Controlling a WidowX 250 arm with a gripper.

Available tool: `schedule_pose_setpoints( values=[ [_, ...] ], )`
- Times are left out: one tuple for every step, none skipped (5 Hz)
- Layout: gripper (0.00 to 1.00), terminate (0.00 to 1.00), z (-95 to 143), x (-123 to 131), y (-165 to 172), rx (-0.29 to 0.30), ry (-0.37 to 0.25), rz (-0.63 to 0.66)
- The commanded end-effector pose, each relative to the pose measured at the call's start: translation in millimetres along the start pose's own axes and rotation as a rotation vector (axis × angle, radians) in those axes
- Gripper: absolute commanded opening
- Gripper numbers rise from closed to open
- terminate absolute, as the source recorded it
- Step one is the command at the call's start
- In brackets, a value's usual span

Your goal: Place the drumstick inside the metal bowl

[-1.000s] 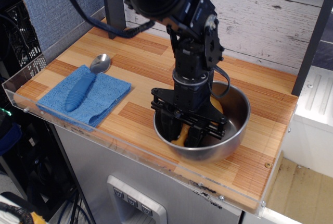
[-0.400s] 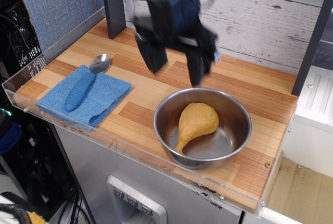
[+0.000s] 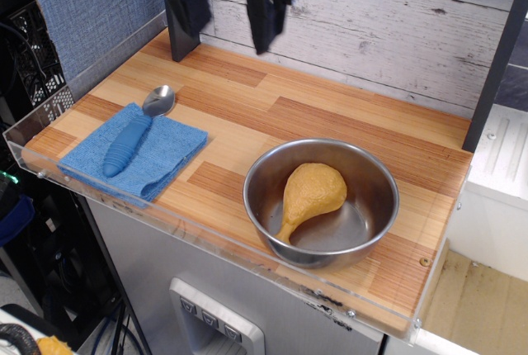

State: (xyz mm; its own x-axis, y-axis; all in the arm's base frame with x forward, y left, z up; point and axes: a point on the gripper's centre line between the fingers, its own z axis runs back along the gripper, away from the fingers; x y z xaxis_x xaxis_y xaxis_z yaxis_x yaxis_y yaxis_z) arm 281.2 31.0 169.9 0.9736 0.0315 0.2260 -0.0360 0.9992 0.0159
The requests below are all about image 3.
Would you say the dark grey right post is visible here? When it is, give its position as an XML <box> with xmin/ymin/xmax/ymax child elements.
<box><xmin>462</xmin><ymin>0</ymin><xmax>527</xmax><ymax>153</ymax></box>

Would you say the dark grey left post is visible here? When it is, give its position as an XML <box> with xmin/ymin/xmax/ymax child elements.
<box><xmin>164</xmin><ymin>0</ymin><xmax>200</xmax><ymax>62</ymax></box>

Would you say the clear acrylic table guard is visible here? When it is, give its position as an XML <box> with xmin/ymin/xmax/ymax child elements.
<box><xmin>5</xmin><ymin>31</ymin><xmax>470</xmax><ymax>343</ymax></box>

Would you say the yellow object bottom left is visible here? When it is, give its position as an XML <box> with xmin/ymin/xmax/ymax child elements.
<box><xmin>36</xmin><ymin>336</ymin><xmax>74</xmax><ymax>355</ymax></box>

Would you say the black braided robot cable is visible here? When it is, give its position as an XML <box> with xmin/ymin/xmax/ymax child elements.
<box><xmin>0</xmin><ymin>322</ymin><xmax>40</xmax><ymax>355</ymax></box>

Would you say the black plastic crate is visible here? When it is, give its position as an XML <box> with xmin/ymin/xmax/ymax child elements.
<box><xmin>1</xmin><ymin>2</ymin><xmax>66</xmax><ymax>107</ymax></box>

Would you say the spoon with blue handle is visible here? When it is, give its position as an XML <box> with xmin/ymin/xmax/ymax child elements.
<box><xmin>102</xmin><ymin>85</ymin><xmax>176</xmax><ymax>178</ymax></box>

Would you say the dark grey post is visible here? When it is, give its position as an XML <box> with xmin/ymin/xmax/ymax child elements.
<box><xmin>462</xmin><ymin>0</ymin><xmax>527</xmax><ymax>153</ymax></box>
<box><xmin>164</xmin><ymin>0</ymin><xmax>200</xmax><ymax>62</ymax></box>

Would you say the blue folded cloth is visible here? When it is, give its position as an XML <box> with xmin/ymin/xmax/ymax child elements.
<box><xmin>59</xmin><ymin>103</ymin><xmax>208</xmax><ymax>209</ymax></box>

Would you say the blue fabric panel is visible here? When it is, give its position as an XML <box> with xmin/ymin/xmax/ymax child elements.
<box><xmin>36</xmin><ymin>0</ymin><xmax>166</xmax><ymax>84</ymax></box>

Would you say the metal bowl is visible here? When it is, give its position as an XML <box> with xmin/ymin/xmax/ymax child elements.
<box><xmin>243</xmin><ymin>139</ymin><xmax>399</xmax><ymax>269</ymax></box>

